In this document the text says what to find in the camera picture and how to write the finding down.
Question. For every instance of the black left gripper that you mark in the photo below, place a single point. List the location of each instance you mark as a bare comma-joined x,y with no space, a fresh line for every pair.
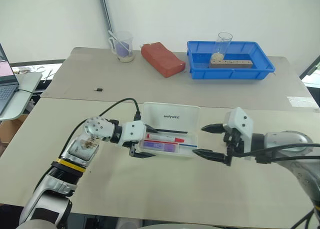
132,150

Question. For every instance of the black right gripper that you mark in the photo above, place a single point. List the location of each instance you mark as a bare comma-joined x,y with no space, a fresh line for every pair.
233,144

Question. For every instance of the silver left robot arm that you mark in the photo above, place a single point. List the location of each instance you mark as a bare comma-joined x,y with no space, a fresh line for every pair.
97,126

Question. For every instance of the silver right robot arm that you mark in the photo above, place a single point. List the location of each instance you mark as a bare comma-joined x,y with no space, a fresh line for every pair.
282,137

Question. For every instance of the red marker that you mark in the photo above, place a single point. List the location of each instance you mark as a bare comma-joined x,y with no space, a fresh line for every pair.
178,140

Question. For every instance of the white plastic pencil case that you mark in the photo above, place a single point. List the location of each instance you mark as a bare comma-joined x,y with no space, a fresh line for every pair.
172,111

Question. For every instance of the purple eraser box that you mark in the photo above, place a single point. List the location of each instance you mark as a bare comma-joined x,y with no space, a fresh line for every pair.
160,146

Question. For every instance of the blue and red pen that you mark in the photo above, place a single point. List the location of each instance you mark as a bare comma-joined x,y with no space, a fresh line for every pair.
188,145

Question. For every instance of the black pen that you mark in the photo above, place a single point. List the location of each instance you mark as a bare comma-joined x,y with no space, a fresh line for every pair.
172,131

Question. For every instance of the blue plastic bin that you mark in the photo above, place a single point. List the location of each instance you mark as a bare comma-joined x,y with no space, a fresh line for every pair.
225,72

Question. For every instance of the small black object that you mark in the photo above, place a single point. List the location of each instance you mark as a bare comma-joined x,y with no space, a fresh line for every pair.
99,89

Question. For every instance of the wooden block with holes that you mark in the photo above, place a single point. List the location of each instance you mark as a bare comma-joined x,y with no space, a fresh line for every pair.
232,64

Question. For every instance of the red brick-shaped block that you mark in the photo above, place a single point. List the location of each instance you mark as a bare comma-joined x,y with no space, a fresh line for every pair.
162,59

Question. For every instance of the white tape patch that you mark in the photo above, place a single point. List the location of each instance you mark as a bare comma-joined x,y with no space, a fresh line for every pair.
301,102

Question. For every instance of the clear drinking glass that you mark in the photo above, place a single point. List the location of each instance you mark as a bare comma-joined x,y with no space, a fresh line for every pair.
223,45

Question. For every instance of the clear plastic measuring cup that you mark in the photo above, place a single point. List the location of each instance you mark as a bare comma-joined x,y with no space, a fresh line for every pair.
123,45

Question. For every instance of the white stirring stick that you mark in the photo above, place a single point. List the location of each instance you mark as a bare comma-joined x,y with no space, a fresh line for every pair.
120,41

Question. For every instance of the grey side table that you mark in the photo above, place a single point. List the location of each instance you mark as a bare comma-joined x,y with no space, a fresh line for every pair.
27,84

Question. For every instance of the brown cardboard box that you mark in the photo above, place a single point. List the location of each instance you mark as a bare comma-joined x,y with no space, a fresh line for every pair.
11,127

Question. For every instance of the grey metal pole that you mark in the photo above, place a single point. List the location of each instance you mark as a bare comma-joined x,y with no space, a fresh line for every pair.
106,10

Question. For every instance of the grey laptop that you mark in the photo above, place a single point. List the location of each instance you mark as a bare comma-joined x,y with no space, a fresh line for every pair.
6,89

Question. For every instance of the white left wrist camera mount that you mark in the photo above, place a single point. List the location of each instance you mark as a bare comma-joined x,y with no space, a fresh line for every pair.
132,132

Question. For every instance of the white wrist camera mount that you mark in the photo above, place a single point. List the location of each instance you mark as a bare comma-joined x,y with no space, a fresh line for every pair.
132,132
240,121

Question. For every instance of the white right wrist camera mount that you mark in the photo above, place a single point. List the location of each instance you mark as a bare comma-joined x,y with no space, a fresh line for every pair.
240,121

